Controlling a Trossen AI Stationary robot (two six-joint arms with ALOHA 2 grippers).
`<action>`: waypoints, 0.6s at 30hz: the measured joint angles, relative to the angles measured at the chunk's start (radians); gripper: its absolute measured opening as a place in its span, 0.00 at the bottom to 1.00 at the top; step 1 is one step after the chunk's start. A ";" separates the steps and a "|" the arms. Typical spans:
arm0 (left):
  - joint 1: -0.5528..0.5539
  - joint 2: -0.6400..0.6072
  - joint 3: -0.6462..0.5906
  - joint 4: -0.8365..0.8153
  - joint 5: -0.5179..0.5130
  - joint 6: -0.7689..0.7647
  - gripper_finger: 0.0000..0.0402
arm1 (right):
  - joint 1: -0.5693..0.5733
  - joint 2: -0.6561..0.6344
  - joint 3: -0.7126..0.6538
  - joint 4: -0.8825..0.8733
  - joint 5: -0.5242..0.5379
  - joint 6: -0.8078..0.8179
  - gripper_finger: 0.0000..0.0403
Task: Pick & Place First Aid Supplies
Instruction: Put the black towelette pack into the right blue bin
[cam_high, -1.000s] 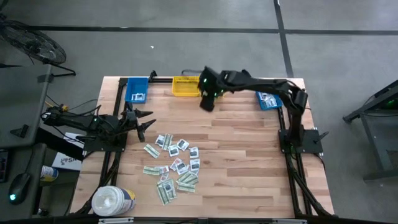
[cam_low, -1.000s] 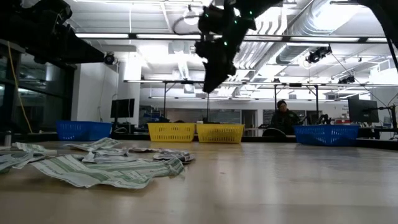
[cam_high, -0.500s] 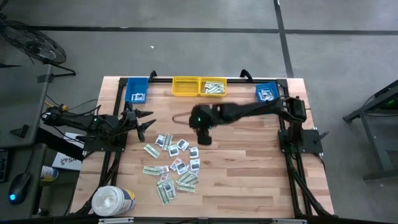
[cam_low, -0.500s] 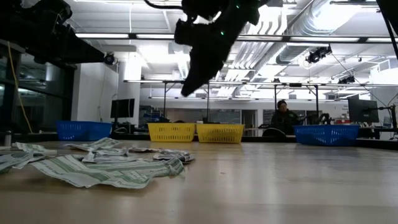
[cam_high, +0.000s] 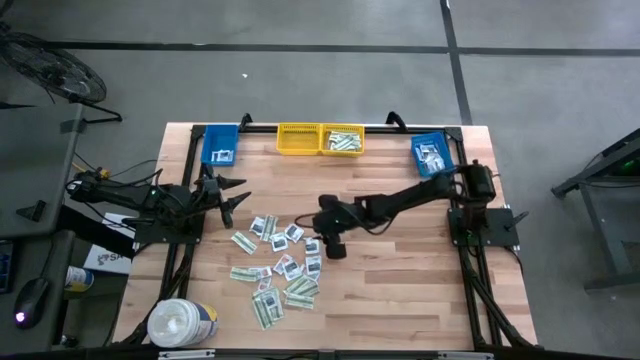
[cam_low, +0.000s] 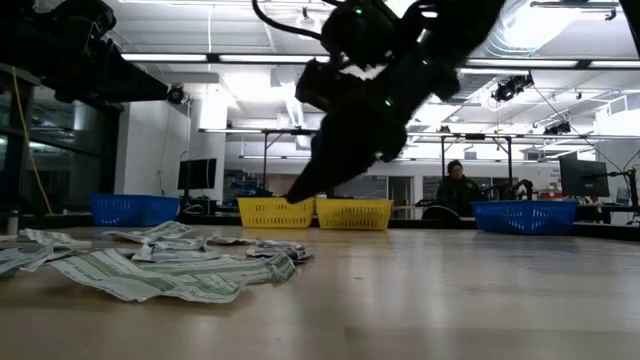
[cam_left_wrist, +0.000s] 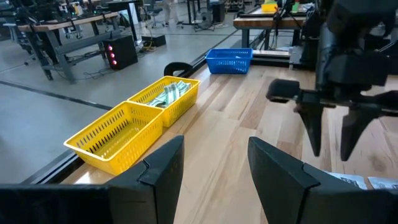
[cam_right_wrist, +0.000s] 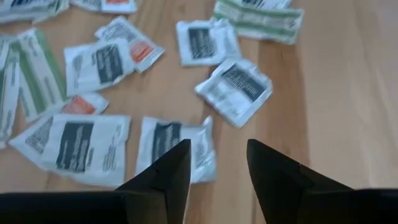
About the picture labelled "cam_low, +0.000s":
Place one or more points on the blue plastic basket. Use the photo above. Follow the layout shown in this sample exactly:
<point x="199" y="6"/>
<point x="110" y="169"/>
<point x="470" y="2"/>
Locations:
<point x="132" y="210"/>
<point x="525" y="217"/>

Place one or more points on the person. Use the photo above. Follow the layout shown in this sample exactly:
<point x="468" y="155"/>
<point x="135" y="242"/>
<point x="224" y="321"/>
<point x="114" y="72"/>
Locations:
<point x="457" y="190"/>

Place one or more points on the black ceiling dome camera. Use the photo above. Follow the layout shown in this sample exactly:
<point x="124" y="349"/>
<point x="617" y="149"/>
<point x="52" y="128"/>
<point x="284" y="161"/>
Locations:
<point x="175" y="94"/>

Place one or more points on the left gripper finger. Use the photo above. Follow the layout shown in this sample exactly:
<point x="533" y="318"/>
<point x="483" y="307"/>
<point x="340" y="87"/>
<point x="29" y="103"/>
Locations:
<point x="130" y="82"/>

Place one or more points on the green striped bandage packet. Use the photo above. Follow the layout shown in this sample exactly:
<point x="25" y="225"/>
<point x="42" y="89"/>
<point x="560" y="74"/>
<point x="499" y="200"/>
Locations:
<point x="55" y="237"/>
<point x="125" y="280"/>
<point x="240" y="267"/>
<point x="160" y="230"/>
<point x="25" y="257"/>

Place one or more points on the black ceiling spotlight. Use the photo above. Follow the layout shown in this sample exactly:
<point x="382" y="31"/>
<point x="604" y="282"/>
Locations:
<point x="557" y="128"/>
<point x="512" y="87"/>

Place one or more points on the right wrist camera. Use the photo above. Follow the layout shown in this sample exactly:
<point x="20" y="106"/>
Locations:
<point x="360" y="30"/>

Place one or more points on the silver bottle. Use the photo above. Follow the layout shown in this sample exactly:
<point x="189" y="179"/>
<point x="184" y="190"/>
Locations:
<point x="13" y="222"/>

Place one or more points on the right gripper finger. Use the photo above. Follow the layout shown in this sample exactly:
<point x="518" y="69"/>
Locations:
<point x="350" y="145"/>

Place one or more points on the black computer monitor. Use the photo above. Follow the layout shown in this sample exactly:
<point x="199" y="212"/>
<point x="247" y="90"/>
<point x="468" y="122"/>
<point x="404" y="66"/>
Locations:
<point x="197" y="174"/>
<point x="582" y="177"/>

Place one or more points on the yellow plastic basket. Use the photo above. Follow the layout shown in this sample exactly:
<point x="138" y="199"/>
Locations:
<point x="276" y="215"/>
<point x="354" y="214"/>

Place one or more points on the black background robot arm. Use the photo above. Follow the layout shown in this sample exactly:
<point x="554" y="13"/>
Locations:
<point x="515" y="191"/>

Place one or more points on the black chair back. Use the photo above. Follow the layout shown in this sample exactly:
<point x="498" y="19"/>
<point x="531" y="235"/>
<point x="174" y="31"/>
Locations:
<point x="440" y="214"/>

